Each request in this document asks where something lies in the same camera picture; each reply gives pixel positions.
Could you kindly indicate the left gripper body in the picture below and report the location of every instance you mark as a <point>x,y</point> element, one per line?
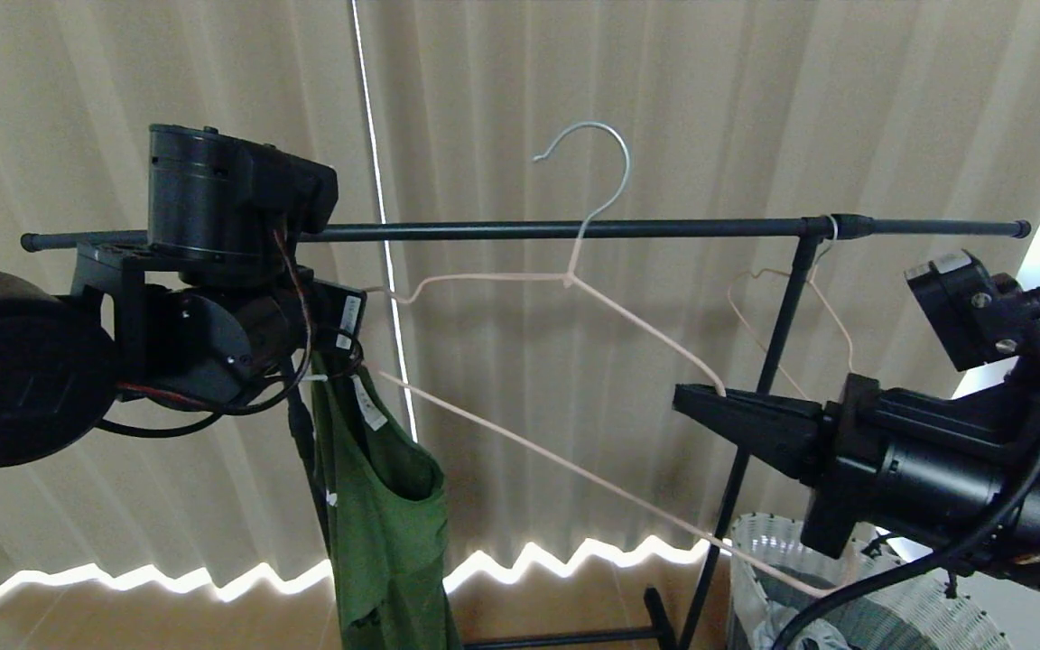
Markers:
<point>231,343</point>

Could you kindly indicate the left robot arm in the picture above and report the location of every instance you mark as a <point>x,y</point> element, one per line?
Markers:
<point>23,370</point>

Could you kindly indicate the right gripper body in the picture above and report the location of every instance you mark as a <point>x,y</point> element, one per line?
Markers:
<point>926,478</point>

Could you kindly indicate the green sleeveless top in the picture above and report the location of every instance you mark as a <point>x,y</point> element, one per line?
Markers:
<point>385,524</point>

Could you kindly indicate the beige curtain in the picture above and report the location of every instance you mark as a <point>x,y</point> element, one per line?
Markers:
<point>710,108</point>

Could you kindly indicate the white laundry basket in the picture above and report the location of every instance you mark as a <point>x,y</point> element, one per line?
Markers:
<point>890,623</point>

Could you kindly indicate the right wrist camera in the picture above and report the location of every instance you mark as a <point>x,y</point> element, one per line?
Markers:
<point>962,307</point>

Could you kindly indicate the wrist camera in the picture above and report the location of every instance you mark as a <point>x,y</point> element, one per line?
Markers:
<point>294,185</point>
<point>962,307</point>

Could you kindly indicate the black clothes rack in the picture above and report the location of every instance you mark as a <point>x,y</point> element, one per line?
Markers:
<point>664,227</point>

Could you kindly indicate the pale grey shorts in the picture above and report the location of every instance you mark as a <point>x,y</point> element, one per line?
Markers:
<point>768,632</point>

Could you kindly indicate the pink clothes hanger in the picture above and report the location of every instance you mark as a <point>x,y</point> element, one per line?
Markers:
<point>836,325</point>
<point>567,278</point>

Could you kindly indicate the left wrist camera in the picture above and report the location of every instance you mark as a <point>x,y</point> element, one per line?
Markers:
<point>294,185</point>

